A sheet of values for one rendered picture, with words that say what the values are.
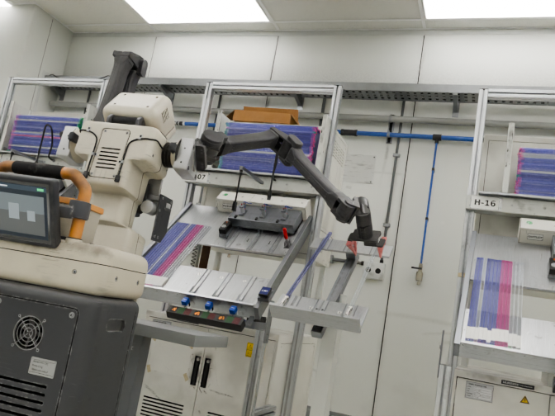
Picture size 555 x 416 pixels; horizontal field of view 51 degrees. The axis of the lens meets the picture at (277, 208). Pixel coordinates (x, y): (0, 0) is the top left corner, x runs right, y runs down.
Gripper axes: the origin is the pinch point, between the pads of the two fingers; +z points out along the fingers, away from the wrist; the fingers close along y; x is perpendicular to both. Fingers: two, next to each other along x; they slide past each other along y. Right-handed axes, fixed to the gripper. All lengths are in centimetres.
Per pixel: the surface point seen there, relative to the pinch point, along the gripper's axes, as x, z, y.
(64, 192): -35, 6, 188
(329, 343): 22.3, 27.8, 11.9
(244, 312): 21, 19, 48
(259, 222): -32, 13, 64
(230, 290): 12, 17, 58
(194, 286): 14, 15, 74
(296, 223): -37, 16, 47
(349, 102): -234, 40, 84
